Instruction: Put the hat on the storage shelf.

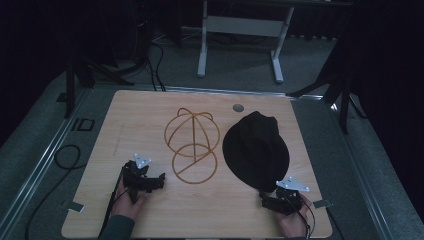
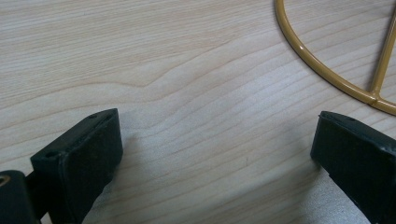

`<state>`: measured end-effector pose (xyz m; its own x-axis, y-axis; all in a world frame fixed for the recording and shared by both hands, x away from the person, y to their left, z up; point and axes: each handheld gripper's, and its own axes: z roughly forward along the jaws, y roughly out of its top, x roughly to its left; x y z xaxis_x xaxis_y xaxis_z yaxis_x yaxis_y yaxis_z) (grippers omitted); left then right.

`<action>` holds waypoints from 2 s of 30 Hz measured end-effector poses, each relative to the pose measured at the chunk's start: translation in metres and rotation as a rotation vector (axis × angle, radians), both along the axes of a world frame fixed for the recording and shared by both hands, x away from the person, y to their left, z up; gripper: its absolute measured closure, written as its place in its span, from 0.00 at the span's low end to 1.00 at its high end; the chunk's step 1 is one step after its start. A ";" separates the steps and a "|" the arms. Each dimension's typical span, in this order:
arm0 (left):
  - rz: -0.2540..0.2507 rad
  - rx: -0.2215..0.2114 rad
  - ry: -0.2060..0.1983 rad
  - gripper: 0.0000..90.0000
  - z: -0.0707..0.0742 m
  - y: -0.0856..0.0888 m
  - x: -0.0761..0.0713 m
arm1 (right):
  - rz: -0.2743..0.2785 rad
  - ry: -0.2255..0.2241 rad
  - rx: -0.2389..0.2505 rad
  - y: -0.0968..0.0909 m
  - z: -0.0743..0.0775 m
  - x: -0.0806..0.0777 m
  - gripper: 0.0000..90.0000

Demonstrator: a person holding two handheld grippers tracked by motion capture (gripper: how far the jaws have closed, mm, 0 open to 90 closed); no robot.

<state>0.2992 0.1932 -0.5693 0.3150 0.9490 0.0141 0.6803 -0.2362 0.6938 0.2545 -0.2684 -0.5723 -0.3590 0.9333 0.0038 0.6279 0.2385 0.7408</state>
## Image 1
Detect person's left hand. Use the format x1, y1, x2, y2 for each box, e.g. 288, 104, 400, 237
110, 180, 150, 222

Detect black floor bracket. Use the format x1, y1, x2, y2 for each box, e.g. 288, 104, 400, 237
70, 117, 96, 132

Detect black floor cable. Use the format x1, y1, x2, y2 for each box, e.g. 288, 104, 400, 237
24, 144, 88, 240

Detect black brimmed hat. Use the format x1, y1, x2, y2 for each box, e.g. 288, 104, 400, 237
222, 110, 291, 193

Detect grey tape piece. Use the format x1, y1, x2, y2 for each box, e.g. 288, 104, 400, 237
67, 201, 85, 213
312, 198, 334, 209

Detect black hanging cables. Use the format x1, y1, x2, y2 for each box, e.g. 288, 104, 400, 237
131, 0, 167, 92

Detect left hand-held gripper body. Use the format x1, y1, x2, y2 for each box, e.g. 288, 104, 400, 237
121, 153, 152, 205

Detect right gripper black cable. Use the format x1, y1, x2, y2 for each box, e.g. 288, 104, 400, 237
287, 196, 317, 240

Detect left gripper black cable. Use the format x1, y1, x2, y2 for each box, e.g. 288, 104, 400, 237
98, 166, 129, 238

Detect black tripod stand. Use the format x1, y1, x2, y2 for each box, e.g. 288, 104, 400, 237
286, 39, 368, 136
55, 56, 136, 120

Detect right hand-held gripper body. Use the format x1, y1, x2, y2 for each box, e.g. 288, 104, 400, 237
272, 176, 311, 216

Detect white metal desk frame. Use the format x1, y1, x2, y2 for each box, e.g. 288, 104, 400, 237
196, 0, 354, 84

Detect gold wire hat stand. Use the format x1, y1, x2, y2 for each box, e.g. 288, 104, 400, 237
163, 107, 221, 185

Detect person's right hand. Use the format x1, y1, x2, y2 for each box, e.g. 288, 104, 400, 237
273, 194, 313, 239

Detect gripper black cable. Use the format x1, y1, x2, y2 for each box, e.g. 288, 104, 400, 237
98, 166, 129, 238
287, 196, 317, 240

